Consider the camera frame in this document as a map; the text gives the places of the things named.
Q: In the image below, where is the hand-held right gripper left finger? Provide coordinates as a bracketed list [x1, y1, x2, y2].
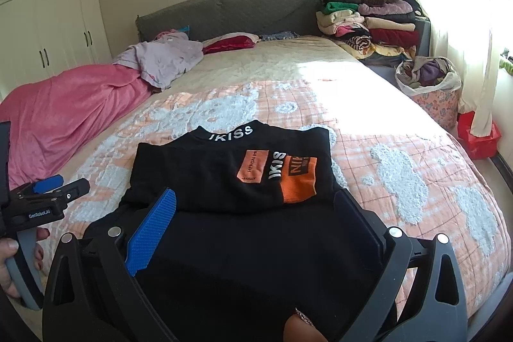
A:
[42, 188, 179, 342]

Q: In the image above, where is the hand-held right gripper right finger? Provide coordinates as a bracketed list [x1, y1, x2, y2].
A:
[334, 188, 469, 342]

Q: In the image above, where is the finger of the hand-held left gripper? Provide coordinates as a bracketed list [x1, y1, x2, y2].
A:
[14, 174, 65, 200]
[50, 178, 91, 208]

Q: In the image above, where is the black sweater with orange cuffs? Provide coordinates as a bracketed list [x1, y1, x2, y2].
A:
[82, 120, 401, 342]

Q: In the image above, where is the heap of mixed clothes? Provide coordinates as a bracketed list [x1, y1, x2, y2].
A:
[401, 59, 447, 88]

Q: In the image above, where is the pile of folded clothes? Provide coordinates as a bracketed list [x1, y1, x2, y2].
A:
[316, 0, 421, 66]

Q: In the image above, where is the person's left hand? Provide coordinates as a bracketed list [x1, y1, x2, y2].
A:
[0, 228, 51, 299]

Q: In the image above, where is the person's right hand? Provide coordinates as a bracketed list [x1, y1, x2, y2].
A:
[282, 308, 329, 342]

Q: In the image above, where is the pink blanket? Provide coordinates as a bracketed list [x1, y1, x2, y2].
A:
[0, 63, 155, 190]

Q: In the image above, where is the peach checked quilt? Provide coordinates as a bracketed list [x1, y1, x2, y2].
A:
[24, 35, 503, 330]

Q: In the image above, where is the floral laundry basket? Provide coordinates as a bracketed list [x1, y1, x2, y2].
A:
[395, 57, 462, 124]

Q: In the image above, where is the red box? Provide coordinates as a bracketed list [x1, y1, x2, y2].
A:
[457, 110, 502, 160]

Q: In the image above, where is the cream wardrobe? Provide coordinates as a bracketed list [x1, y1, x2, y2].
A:
[0, 0, 113, 100]

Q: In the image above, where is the lilac garment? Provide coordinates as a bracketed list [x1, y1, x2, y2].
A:
[112, 30, 205, 90]

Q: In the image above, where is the grey bedside cabinet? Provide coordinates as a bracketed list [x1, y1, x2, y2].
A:
[413, 17, 433, 60]

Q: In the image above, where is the red cushion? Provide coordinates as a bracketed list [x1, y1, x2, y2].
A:
[201, 33, 261, 55]

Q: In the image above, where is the dark patterned cloth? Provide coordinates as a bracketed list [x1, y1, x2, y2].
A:
[258, 30, 300, 42]

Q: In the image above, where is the green cloth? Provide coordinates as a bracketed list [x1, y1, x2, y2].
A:
[497, 55, 513, 77]

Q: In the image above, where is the cream curtain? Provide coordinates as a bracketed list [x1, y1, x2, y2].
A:
[399, 0, 501, 138]

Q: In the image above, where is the grey padded headboard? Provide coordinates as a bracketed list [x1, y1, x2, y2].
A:
[135, 0, 324, 42]

